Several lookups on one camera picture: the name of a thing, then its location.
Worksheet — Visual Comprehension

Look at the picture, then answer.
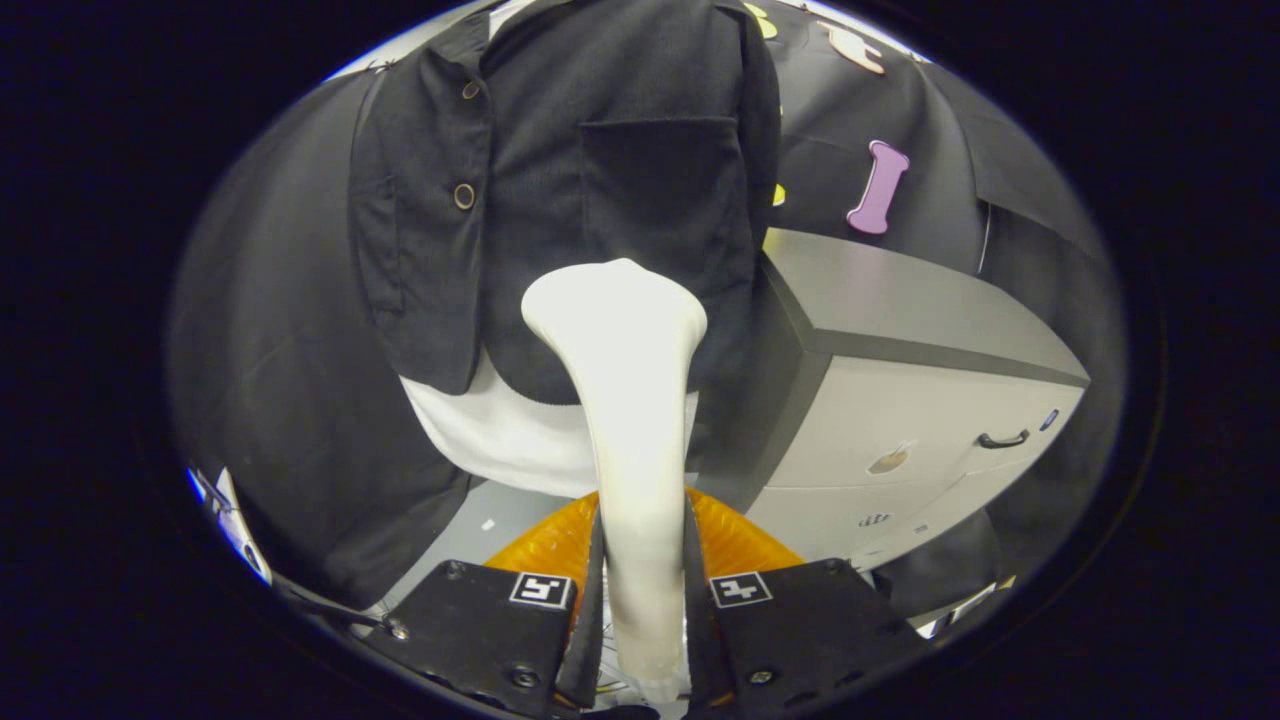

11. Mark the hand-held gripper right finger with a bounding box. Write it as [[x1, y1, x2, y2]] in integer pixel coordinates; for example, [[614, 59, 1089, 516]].
[[685, 488, 927, 717]]

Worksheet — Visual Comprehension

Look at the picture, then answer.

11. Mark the black suit jacket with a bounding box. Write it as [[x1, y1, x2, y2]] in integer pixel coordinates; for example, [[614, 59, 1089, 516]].
[[347, 0, 783, 406]]

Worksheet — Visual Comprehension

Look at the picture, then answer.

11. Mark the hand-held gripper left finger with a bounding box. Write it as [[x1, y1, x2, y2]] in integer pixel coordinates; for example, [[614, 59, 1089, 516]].
[[365, 490, 607, 720]]

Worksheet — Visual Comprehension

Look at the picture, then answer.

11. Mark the white garment steamer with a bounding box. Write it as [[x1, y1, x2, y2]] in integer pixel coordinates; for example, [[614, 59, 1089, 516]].
[[520, 258, 709, 706]]

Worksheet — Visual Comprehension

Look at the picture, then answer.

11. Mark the white flat box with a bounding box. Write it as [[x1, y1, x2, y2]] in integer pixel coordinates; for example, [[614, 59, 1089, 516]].
[[915, 575, 1017, 641]]

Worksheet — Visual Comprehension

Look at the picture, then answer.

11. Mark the black backdrop cloth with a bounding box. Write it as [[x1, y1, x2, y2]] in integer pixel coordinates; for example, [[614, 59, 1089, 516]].
[[165, 0, 1126, 611]]

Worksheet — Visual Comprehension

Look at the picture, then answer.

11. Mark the grey cabinet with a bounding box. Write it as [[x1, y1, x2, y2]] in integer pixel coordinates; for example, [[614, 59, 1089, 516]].
[[700, 228, 1091, 573]]

